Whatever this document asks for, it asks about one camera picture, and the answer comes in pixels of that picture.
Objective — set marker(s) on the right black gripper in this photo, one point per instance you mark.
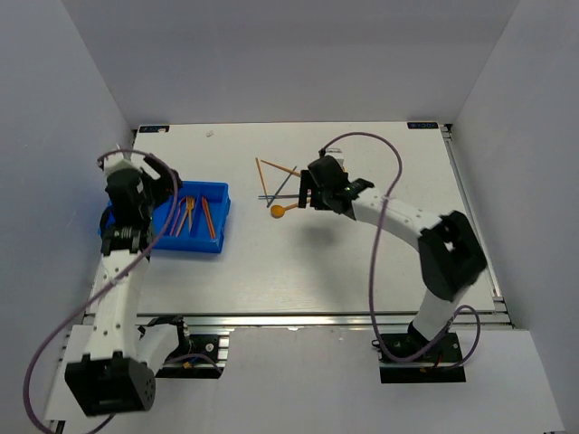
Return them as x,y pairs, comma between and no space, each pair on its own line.
303,189

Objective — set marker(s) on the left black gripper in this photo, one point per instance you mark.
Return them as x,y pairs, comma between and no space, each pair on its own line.
164,189

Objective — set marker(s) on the yellow-orange plastic fork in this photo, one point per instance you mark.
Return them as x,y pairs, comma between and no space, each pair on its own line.
181,224

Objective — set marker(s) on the orange spoon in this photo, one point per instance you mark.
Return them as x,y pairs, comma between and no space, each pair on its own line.
277,211

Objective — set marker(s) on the yellow-orange plastic knife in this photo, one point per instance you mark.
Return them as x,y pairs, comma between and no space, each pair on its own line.
211,219

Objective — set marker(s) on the red-orange plastic knife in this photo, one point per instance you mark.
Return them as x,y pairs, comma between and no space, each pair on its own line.
205,212

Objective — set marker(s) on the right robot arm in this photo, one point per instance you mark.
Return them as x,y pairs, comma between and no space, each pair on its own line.
451,258

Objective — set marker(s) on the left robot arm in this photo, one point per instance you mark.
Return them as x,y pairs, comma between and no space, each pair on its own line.
117,369

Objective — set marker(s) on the blue chopstick diagonal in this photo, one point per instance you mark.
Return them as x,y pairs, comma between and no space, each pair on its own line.
280,188

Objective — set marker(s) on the orange chopstick top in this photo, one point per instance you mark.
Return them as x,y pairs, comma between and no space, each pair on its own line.
282,168

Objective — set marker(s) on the orange chopstick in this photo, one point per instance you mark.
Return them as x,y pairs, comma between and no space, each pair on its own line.
262,179
282,168

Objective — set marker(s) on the left black corner label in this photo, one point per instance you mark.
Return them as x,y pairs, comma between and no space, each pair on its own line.
153,129

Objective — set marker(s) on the black corner label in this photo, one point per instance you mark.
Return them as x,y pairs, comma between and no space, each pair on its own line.
153,129
422,125

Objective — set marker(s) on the blue chopstick horizontal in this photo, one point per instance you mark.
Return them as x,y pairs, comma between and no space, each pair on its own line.
278,196

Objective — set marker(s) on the orange chopstick left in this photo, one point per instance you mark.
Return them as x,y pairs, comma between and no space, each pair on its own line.
262,179

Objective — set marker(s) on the blue plastic divided bin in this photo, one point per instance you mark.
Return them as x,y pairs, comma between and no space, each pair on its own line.
212,204

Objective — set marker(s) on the right black corner label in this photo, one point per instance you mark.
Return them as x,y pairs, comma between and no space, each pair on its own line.
422,125

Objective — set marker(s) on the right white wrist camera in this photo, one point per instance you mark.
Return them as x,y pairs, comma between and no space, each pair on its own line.
337,154

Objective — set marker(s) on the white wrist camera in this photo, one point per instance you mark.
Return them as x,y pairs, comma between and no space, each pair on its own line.
113,163
337,154

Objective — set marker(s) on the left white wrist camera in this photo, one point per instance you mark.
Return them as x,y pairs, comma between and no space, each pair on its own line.
113,163

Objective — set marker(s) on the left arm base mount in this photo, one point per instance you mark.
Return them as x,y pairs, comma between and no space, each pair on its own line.
185,356

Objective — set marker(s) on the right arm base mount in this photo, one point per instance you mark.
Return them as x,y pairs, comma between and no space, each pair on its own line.
436,366

